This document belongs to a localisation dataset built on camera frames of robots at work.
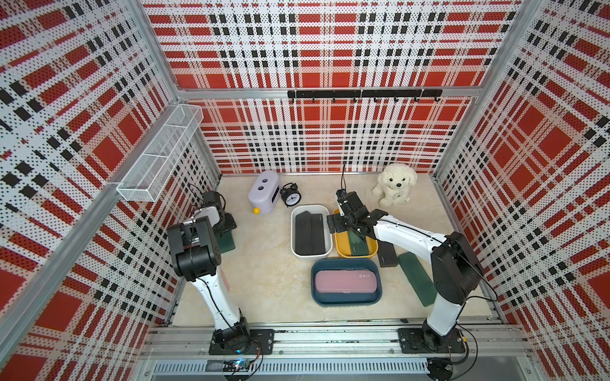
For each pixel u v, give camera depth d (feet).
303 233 3.14
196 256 1.76
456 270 1.53
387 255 2.99
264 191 3.33
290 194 3.43
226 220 2.91
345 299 2.63
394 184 3.15
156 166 3.06
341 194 2.65
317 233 3.15
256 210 3.31
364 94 2.90
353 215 2.27
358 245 3.06
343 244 3.11
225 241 3.11
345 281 2.79
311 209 3.35
